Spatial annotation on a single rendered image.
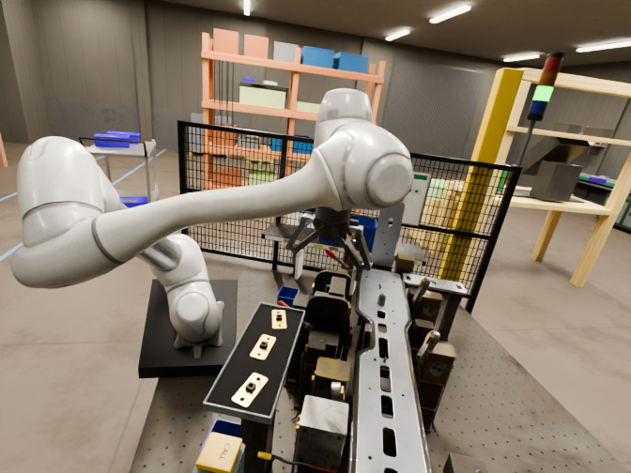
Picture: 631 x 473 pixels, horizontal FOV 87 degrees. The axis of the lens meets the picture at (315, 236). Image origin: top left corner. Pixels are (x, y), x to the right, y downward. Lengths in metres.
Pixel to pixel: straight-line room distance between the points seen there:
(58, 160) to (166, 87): 10.03
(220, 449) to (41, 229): 0.50
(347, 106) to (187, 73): 10.17
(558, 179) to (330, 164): 4.22
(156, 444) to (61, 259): 0.75
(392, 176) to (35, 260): 0.62
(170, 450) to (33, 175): 0.87
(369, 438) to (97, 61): 10.96
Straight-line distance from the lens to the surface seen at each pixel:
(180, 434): 1.31
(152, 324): 1.48
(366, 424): 0.96
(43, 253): 0.74
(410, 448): 0.96
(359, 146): 0.45
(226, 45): 5.59
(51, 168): 0.81
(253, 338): 0.89
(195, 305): 1.19
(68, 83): 11.54
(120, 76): 11.09
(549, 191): 4.59
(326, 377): 0.93
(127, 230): 0.68
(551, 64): 2.04
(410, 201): 1.95
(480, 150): 2.01
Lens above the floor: 1.73
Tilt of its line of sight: 22 degrees down
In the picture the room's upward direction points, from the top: 7 degrees clockwise
